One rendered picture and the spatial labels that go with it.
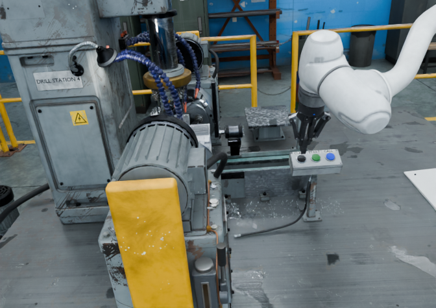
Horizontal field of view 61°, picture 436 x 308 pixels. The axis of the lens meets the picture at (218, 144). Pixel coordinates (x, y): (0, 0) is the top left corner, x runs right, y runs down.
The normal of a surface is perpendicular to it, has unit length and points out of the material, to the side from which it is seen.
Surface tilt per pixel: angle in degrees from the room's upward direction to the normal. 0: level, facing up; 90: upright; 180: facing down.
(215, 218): 0
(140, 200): 90
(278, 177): 90
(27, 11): 90
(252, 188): 90
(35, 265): 0
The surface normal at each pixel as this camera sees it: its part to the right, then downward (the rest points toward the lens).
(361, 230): -0.07, -0.89
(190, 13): -0.01, 0.45
